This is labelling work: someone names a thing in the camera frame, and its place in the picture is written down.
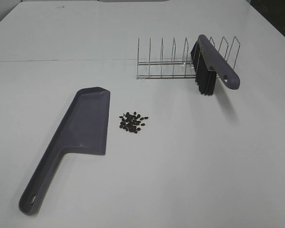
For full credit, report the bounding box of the grey brush with black bristles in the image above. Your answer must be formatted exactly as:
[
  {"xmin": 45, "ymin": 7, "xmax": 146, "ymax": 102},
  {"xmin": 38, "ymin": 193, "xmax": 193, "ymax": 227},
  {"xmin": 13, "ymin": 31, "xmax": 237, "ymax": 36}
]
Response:
[{"xmin": 190, "ymin": 34, "xmax": 240, "ymax": 95}]

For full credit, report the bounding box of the grey plastic dustpan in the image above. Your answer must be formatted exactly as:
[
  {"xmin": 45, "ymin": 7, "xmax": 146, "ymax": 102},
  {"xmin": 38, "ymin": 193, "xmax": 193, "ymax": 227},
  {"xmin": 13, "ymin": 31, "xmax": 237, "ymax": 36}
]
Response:
[{"xmin": 19, "ymin": 87, "xmax": 110, "ymax": 216}]

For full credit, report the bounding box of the pile of coffee beans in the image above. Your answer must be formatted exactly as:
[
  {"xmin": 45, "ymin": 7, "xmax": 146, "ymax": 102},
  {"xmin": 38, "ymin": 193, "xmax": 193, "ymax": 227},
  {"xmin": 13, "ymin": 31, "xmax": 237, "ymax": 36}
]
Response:
[{"xmin": 119, "ymin": 112, "xmax": 149, "ymax": 134}]

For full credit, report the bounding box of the metal wire dish rack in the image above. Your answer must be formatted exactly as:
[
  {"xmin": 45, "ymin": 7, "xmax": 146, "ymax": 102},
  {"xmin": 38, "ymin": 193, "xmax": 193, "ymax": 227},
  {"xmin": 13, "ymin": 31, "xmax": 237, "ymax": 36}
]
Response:
[{"xmin": 136, "ymin": 38, "xmax": 235, "ymax": 79}]

